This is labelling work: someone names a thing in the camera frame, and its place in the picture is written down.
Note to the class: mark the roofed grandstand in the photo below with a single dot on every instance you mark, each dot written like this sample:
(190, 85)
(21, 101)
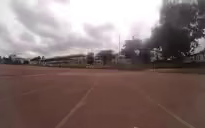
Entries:
(66, 59)

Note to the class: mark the tall dark building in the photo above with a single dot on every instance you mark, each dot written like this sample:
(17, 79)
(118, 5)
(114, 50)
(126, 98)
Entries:
(132, 48)

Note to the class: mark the large dark tree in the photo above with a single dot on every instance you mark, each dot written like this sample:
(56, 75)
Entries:
(171, 33)

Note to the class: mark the dark green grass strip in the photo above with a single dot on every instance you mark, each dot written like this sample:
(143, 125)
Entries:
(176, 66)

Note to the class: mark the row of low buildings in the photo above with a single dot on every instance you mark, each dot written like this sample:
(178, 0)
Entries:
(10, 60)

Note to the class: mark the pale building with sloped roof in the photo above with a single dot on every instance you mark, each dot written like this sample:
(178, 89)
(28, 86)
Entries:
(203, 51)

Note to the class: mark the thin pole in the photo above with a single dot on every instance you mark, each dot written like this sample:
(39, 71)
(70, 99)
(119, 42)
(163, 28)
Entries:
(119, 45)

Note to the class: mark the red running track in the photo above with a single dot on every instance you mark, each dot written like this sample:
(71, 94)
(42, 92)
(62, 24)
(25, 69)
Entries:
(116, 100)

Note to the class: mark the white painted lane lines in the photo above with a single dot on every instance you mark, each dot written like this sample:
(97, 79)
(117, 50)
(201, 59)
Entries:
(77, 106)

